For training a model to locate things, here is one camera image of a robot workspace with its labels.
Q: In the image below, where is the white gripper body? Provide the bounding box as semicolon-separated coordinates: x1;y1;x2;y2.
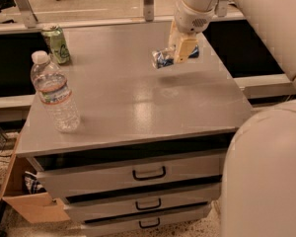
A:
174;0;217;34

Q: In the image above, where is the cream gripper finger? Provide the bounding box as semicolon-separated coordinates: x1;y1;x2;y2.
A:
174;34;198;63
169;20;179;47

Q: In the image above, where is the silver blue redbull can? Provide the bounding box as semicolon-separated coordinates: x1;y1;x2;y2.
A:
151;44;200;70

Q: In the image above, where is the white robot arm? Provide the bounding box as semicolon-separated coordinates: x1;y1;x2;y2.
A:
169;0;296;237

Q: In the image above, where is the green soda can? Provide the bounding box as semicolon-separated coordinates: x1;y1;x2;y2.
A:
41;24;70;64

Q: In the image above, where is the clear plastic water bottle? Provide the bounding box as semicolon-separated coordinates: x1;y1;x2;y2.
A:
31;50;80;132

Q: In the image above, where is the grey drawer cabinet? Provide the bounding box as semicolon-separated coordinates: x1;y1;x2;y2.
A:
15;19;255;237

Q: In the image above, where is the bottom grey drawer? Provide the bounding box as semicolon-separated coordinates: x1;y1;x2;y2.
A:
81;202;211;237

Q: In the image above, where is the grey drawer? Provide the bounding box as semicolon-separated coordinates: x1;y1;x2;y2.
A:
65;179;221;222
37;149;226;198
81;202;211;237

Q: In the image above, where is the top grey drawer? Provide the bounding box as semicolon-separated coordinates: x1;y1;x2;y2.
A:
37;149;226;198

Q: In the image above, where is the middle grey drawer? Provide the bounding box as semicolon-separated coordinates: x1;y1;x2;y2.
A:
65;179;221;222

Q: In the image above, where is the checkered cloth in box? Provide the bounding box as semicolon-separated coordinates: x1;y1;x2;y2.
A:
24;171;45;195

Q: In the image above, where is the brown cardboard box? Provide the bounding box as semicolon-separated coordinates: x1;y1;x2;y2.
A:
0;144;69;223

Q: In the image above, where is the right metal railing post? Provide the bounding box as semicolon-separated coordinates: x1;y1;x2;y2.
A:
215;0;229;17

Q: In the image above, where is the metal railing post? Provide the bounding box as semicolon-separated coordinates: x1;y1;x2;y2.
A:
143;0;154;22
14;0;37;28
215;0;229;17

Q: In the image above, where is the middle metal railing post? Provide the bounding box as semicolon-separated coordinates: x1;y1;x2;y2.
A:
143;0;154;22

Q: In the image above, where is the left metal railing post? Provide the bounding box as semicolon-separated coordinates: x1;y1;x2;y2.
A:
14;0;37;28

